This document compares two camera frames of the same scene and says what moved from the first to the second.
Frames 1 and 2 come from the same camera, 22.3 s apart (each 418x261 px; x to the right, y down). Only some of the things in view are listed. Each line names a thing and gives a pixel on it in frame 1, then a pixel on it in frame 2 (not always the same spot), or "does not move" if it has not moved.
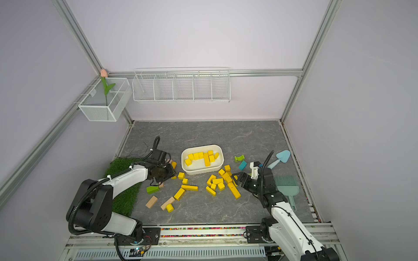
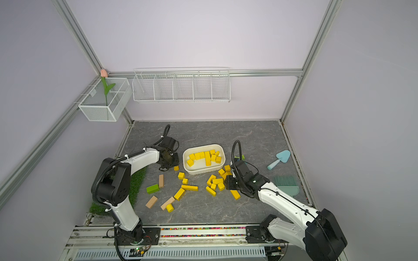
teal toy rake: (288, 185) does not move
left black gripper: (171, 173) → (177, 161)
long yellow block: (207, 160) does not move
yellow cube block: (188, 162) does not move
